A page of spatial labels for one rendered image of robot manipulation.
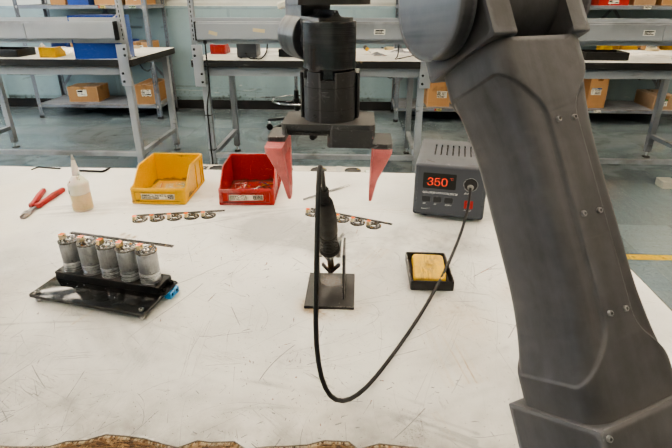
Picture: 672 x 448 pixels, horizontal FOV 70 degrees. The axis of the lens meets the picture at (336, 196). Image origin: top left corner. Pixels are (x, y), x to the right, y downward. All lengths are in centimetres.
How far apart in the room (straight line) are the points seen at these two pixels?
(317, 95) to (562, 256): 33
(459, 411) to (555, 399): 21
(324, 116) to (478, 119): 26
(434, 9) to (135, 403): 42
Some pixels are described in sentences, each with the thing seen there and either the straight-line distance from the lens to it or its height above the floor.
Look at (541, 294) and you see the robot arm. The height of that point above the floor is 95.
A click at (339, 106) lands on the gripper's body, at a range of 52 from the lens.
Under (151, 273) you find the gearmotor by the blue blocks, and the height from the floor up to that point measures 79.
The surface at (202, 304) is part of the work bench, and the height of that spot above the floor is 75.
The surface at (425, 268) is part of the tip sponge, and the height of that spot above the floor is 76.
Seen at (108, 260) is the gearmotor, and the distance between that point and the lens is 66.
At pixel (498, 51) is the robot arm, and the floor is 107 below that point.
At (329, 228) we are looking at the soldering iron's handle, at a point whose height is 88.
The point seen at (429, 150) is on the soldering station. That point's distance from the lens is 86.
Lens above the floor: 110
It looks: 23 degrees down
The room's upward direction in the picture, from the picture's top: straight up
